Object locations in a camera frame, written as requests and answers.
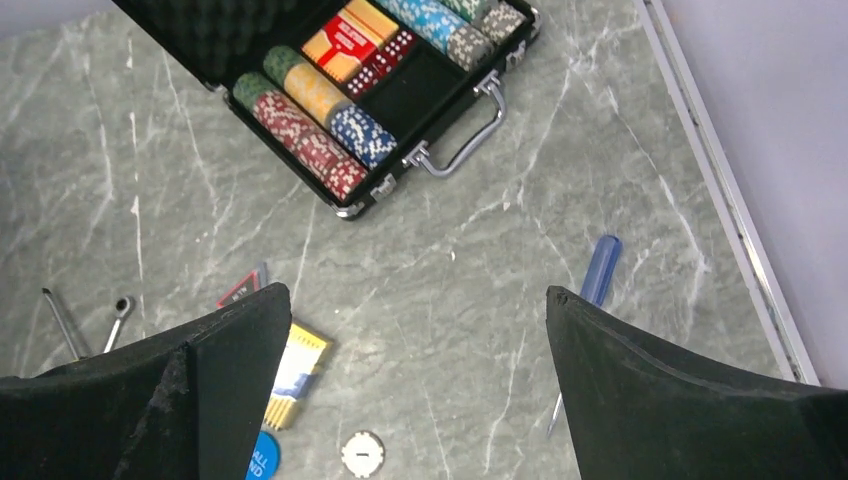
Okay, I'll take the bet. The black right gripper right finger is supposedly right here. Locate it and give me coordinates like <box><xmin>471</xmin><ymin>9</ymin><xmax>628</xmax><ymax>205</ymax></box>
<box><xmin>546</xmin><ymin>286</ymin><xmax>847</xmax><ymax>479</ymax></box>

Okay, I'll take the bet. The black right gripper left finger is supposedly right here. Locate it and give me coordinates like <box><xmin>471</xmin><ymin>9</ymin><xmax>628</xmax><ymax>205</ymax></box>
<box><xmin>1</xmin><ymin>282</ymin><xmax>292</xmax><ymax>479</ymax></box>

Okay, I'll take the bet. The blue round blind button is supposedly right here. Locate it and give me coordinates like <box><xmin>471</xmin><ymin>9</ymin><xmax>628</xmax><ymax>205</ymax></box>
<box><xmin>245</xmin><ymin>430</ymin><xmax>281</xmax><ymax>480</ymax></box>

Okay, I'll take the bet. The blue playing card deck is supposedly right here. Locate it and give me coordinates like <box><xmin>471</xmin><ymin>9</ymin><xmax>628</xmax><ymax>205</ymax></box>
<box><xmin>264</xmin><ymin>321</ymin><xmax>334</xmax><ymax>430</ymax></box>

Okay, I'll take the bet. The red black triangular button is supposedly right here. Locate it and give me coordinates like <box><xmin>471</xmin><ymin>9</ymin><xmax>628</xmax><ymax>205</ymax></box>
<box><xmin>216</xmin><ymin>261</ymin><xmax>269</xmax><ymax>308</ymax></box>

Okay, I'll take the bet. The white poker chip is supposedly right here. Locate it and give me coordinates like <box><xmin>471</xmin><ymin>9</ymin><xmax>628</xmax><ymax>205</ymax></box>
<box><xmin>340</xmin><ymin>430</ymin><xmax>385</xmax><ymax>479</ymax></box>

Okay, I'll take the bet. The black poker set case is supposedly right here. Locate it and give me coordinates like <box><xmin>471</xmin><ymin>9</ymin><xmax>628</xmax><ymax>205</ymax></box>
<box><xmin>120</xmin><ymin>1</ymin><xmax>541</xmax><ymax>220</ymax></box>

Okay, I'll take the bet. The silver ratchet wrench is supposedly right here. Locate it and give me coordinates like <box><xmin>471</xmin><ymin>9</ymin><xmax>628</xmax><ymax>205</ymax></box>
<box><xmin>103</xmin><ymin>296</ymin><xmax>136</xmax><ymax>353</ymax></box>

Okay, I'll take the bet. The yellow black screwdriver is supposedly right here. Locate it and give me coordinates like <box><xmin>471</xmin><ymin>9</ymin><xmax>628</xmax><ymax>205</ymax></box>
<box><xmin>41</xmin><ymin>287</ymin><xmax>88</xmax><ymax>361</ymax></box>

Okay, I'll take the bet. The red dice row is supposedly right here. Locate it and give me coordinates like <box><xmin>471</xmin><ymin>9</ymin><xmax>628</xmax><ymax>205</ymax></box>
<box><xmin>344</xmin><ymin>29</ymin><xmax>419</xmax><ymax>100</ymax></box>

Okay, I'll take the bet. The red playing card deck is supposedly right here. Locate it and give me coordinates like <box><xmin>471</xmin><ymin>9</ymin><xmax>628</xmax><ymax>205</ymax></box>
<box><xmin>301</xmin><ymin>0</ymin><xmax>399</xmax><ymax>82</ymax></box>

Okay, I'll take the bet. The blue handled screwdriver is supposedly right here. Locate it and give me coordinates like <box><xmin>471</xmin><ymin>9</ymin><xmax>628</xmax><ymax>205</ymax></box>
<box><xmin>546</xmin><ymin>234</ymin><xmax>622</xmax><ymax>439</ymax></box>

